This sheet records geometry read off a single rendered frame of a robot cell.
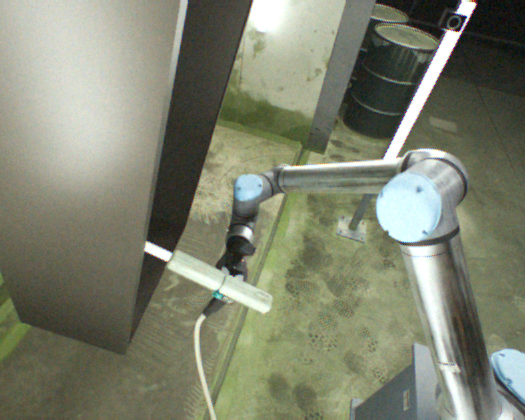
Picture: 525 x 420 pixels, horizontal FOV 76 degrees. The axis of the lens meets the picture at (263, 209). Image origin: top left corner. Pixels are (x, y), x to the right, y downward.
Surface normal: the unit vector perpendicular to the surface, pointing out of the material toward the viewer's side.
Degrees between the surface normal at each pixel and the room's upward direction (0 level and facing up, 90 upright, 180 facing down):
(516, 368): 5
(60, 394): 0
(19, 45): 90
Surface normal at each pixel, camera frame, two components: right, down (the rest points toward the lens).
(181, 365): 0.15, -0.70
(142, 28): -0.18, 0.68
